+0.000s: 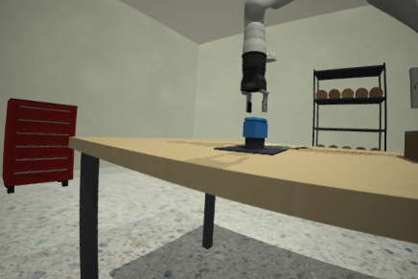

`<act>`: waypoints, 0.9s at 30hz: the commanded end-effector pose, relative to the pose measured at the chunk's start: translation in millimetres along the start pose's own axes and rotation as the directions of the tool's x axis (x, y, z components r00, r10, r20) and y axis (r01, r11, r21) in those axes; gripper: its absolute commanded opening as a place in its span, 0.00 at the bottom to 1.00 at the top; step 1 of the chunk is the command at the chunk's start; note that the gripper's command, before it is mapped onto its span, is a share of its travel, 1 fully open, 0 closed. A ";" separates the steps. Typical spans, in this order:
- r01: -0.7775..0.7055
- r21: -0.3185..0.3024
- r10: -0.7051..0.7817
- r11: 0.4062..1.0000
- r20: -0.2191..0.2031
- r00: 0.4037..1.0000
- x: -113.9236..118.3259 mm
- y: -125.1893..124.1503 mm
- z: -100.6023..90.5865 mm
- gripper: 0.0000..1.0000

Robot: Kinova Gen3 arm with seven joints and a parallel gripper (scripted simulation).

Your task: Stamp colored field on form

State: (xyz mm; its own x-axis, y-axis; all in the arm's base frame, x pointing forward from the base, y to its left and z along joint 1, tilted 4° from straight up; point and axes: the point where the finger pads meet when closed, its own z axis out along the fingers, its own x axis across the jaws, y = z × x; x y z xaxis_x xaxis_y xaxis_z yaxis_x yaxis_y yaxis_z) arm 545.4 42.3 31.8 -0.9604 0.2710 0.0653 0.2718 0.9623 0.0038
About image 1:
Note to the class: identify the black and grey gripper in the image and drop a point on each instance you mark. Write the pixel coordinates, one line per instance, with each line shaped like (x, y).
(255, 58)

